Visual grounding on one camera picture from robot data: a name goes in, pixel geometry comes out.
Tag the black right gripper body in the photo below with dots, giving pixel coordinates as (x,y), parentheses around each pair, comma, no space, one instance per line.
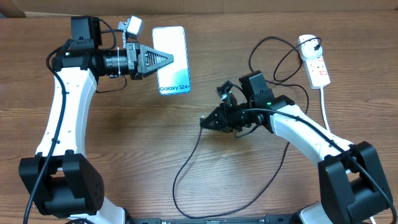
(236,117)

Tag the white USB wall charger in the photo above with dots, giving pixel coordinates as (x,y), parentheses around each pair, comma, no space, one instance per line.
(310,47)

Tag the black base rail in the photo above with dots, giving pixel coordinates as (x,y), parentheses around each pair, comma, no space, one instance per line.
(267,219)

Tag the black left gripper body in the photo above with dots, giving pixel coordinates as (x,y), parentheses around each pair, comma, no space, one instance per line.
(131,60)

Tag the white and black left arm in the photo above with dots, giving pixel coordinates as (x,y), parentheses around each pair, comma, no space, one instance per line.
(59,178)

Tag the white power strip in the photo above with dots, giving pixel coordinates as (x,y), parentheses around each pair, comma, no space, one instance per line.
(317,73)

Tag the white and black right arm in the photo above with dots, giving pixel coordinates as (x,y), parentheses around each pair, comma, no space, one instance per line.
(353,185)

